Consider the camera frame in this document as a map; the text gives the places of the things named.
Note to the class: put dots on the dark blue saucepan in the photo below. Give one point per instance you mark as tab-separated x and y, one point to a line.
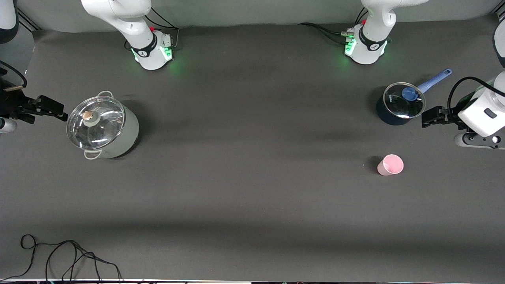
388	118

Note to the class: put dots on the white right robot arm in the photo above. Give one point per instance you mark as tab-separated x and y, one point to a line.
146	51

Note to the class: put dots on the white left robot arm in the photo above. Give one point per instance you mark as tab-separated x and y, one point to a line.
369	43

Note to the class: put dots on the grey-green cooking pot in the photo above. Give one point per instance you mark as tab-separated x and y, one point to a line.
129	134

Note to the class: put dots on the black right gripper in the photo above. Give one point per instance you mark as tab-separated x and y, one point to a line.
11	104

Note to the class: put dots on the dark grey table mat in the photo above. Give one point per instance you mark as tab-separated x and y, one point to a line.
252	165

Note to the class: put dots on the glass lid with blue knob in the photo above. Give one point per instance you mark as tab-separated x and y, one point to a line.
398	107

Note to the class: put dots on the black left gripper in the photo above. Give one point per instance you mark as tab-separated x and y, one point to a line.
451	116

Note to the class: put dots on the black metal frame rail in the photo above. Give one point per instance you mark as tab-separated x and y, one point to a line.
28	20

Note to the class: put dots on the pink plastic cup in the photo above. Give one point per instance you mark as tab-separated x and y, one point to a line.
390	165

